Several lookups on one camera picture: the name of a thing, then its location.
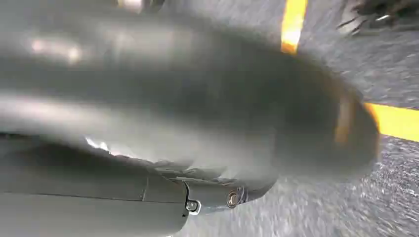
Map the dark metal part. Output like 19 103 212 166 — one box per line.
337 0 419 36

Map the yellow tape strip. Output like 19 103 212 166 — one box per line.
364 102 419 143
280 0 309 55

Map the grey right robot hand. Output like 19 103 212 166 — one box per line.
0 0 381 237

